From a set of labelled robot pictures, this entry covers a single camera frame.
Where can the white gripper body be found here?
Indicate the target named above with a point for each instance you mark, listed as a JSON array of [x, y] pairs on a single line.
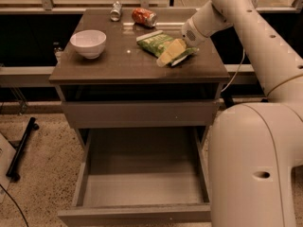
[[191, 33]]

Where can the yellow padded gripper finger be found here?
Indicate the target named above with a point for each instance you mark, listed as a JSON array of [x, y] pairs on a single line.
[[174, 50]]

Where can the green jalapeno chip bag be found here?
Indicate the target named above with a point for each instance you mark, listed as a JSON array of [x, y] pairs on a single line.
[[158, 41]]

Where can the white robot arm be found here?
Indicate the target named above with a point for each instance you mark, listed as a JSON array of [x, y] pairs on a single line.
[[254, 147]]

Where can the grey drawer cabinet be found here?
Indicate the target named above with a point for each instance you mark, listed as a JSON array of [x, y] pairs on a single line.
[[125, 72]]

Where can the closed top drawer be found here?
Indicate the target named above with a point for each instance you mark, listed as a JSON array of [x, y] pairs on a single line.
[[92, 115]]

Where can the open middle drawer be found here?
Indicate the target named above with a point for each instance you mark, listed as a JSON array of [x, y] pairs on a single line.
[[138, 176]]

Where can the orange soda can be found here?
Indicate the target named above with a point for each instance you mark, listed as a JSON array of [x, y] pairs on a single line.
[[144, 17]]

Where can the silver soda can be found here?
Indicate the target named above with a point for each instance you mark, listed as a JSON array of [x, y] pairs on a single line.
[[116, 12]]

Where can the white ceramic bowl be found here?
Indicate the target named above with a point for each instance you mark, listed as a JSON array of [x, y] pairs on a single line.
[[89, 43]]

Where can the black floor stand bar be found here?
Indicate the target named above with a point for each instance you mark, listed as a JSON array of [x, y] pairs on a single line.
[[12, 170]]

